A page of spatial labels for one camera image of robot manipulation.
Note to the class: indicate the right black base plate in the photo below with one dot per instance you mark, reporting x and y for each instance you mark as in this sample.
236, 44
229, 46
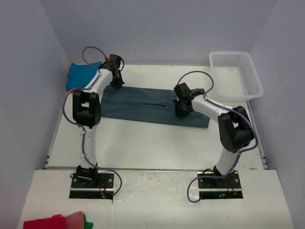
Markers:
226, 188

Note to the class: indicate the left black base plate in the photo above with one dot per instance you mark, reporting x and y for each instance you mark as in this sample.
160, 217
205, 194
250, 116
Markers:
102, 188

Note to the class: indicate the folded blue t-shirt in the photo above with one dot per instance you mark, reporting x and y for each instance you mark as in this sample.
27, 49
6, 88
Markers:
79, 75

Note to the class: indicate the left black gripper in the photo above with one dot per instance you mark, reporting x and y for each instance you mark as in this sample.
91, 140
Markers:
117, 85

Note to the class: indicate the magenta folded cloth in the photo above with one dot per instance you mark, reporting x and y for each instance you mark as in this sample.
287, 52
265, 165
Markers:
54, 222

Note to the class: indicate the pink folded cloth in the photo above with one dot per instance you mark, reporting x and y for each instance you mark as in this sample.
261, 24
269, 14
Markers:
75, 220

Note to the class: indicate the grey-blue t-shirt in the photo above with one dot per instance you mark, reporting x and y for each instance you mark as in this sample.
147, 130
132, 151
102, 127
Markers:
147, 105

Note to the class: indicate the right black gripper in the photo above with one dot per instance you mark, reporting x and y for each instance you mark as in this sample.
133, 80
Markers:
179, 115

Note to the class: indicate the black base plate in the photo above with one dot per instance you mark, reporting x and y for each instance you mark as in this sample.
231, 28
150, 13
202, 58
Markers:
102, 188
226, 188

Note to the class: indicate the white plastic basket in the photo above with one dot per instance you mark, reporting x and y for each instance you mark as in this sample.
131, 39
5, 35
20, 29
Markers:
235, 76

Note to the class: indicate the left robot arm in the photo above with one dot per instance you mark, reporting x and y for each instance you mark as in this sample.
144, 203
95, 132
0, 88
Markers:
87, 113

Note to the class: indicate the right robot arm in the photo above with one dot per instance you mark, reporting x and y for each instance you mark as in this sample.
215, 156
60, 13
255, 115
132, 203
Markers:
235, 129

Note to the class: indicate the green cloth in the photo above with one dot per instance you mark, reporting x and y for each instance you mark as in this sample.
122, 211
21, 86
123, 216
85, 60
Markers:
87, 225

